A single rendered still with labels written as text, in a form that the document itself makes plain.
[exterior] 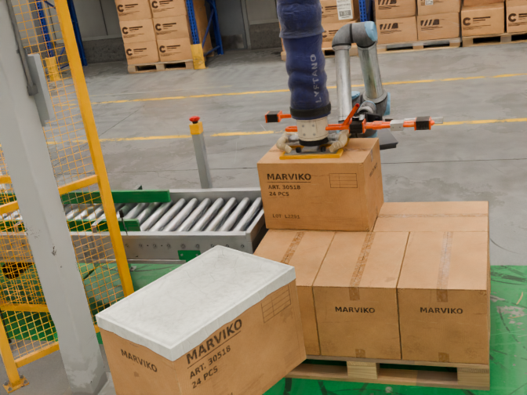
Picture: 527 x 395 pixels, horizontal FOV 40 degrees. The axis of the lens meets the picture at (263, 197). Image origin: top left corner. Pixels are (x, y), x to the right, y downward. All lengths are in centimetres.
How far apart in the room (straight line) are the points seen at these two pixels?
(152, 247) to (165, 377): 192
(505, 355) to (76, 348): 216
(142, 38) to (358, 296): 928
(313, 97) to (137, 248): 135
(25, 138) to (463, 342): 220
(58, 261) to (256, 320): 135
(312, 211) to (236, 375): 163
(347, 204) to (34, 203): 161
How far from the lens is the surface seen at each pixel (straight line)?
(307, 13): 378
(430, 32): 1100
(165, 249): 421
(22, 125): 339
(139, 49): 1232
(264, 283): 255
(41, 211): 350
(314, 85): 386
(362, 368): 368
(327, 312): 353
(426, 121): 387
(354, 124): 392
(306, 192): 394
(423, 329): 350
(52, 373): 432
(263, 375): 266
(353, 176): 383
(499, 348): 395
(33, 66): 345
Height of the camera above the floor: 223
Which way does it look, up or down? 22 degrees down
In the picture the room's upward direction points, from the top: 8 degrees counter-clockwise
